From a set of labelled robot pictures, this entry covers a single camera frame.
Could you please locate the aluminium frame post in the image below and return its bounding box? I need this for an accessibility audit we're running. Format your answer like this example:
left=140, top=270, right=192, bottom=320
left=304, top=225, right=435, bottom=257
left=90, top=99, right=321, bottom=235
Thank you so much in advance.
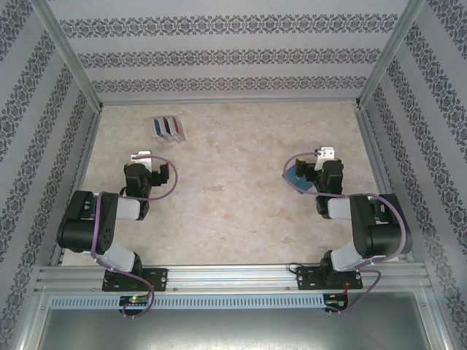
left=354, top=0, right=427, bottom=109
left=30, top=0, right=104, bottom=111

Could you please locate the wrist camera box silver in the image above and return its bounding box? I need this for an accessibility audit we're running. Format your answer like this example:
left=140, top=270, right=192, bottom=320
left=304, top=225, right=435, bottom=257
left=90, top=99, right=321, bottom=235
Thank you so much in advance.
left=314, top=146, right=336, bottom=171
left=130, top=149, right=153, bottom=169

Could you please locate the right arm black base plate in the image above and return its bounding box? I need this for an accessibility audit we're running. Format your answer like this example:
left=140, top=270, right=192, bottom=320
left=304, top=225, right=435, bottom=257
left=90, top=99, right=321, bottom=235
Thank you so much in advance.
left=296, top=265, right=364, bottom=292

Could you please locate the left circuit board green light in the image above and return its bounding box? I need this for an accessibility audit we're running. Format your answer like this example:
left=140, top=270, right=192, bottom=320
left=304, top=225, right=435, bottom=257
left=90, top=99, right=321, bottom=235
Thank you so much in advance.
left=119, top=295, right=151, bottom=308

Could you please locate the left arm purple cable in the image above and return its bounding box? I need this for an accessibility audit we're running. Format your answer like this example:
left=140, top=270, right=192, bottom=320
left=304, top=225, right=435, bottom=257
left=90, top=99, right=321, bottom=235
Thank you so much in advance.
left=90, top=155, right=179, bottom=320

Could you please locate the slotted grey cable duct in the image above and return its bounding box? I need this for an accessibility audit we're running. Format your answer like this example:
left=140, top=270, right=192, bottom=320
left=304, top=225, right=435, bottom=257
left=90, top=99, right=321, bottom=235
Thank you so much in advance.
left=49, top=294, right=326, bottom=309

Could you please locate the right wrist camera box silver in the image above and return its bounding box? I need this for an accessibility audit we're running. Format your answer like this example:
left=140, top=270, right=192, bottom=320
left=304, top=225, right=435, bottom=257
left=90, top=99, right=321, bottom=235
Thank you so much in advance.
left=314, top=146, right=336, bottom=171

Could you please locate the aluminium side rail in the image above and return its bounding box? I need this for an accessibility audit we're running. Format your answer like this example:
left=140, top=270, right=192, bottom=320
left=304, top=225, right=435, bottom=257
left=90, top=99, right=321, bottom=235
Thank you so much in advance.
left=50, top=105, right=104, bottom=267
left=355, top=105, right=415, bottom=263

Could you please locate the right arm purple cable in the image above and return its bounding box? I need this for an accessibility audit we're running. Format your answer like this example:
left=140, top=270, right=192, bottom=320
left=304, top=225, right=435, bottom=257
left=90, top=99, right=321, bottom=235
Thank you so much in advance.
left=283, top=152, right=408, bottom=316

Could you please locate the grey metal sheet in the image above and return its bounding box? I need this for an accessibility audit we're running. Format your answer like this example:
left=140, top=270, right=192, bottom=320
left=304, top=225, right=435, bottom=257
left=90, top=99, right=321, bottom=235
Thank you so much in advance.
left=20, top=291, right=450, bottom=350

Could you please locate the right circuit board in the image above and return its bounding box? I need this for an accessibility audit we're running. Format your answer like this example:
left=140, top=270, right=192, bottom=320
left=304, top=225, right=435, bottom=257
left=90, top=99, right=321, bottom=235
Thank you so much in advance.
left=325, top=294, right=350, bottom=311

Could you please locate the aluminium mounting rail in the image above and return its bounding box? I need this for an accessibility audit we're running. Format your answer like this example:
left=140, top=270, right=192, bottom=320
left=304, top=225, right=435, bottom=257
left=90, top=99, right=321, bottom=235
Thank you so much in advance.
left=34, top=261, right=434, bottom=293

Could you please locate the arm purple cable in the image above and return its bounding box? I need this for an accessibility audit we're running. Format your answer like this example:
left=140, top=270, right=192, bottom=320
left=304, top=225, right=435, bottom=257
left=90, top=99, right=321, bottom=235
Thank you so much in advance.
left=90, top=155, right=179, bottom=320
left=283, top=152, right=408, bottom=316

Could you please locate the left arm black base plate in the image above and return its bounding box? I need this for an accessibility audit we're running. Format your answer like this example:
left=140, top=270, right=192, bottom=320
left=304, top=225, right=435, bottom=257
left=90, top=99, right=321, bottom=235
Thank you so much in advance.
left=101, top=268, right=169, bottom=292

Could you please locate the blue card holder wallet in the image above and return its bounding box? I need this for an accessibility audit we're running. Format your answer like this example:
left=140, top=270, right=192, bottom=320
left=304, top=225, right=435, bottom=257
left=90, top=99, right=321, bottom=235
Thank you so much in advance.
left=282, top=166, right=314, bottom=195

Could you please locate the left wrist camera box silver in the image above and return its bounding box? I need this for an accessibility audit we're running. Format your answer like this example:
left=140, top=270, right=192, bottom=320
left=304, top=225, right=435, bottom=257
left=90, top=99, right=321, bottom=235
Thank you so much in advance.
left=130, top=149, right=153, bottom=169

